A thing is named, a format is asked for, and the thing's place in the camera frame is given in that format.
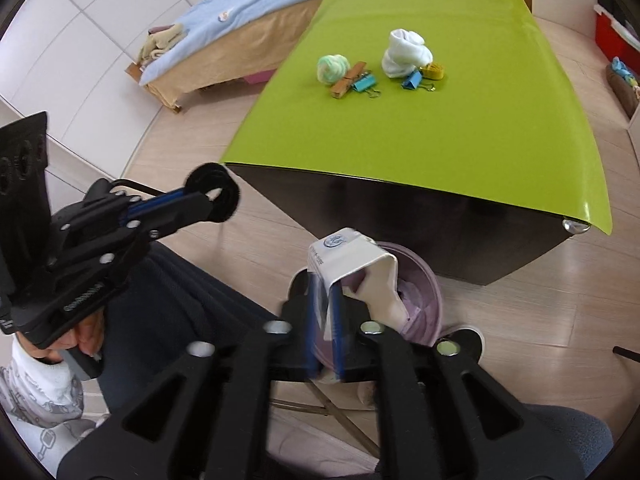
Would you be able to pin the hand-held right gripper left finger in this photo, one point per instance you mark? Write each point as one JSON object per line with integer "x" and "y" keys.
{"x": 316, "y": 325}

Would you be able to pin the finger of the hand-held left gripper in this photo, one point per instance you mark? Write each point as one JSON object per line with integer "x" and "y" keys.
{"x": 175, "y": 220}
{"x": 160, "y": 200}

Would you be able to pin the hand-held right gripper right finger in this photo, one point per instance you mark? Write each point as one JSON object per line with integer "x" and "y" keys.
{"x": 341, "y": 332}

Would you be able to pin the black fuzzy tape roll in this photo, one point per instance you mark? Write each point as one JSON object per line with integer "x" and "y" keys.
{"x": 227, "y": 210}

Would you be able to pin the white paper carton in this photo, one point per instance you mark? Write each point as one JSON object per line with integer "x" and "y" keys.
{"x": 350, "y": 255}

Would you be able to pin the lilac waste bin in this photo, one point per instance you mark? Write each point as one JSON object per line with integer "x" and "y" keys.
{"x": 425, "y": 300}

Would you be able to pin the green white yarn ball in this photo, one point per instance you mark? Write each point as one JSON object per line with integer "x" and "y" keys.
{"x": 332, "y": 69}

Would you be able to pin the wooden clothespin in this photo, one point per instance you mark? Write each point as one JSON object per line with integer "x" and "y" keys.
{"x": 345, "y": 85}

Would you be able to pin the teal binder clip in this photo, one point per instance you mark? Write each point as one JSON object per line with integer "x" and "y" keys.
{"x": 364, "y": 82}

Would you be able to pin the blue binder clip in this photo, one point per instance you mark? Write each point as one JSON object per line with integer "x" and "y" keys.
{"x": 412, "y": 81}

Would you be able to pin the yellow clip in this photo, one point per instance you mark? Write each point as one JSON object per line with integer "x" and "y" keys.
{"x": 432, "y": 71}

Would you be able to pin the white sock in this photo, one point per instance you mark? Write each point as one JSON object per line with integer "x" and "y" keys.
{"x": 402, "y": 52}

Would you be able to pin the person's left forearm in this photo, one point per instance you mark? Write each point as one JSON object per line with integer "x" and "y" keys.
{"x": 40, "y": 400}

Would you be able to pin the person's left hand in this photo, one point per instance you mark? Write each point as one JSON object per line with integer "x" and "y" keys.
{"x": 85, "y": 332}

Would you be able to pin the person's right shoe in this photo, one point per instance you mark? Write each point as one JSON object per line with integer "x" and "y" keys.
{"x": 467, "y": 345}

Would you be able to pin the folded beige towels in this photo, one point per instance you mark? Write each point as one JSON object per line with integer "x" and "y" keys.
{"x": 160, "y": 42}

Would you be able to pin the pink storage box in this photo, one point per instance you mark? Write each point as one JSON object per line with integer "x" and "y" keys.
{"x": 260, "y": 77}

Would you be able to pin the beige bed skirt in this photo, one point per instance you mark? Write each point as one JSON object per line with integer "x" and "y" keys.
{"x": 225, "y": 55}

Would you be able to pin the white built-in wardrobe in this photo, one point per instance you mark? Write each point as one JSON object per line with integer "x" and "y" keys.
{"x": 75, "y": 35}

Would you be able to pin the green topped dark table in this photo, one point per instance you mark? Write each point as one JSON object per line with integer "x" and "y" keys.
{"x": 400, "y": 135}

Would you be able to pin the brown basket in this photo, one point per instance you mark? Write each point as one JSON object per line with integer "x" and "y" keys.
{"x": 620, "y": 92}

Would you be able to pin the pastel cloth pile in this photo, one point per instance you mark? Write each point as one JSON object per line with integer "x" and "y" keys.
{"x": 622, "y": 67}

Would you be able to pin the red storage box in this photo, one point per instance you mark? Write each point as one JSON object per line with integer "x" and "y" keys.
{"x": 607, "y": 32}

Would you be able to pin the black bag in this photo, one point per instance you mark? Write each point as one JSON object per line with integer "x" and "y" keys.
{"x": 607, "y": 0}

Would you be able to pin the beige stool frame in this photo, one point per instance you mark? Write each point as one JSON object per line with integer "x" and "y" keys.
{"x": 345, "y": 420}

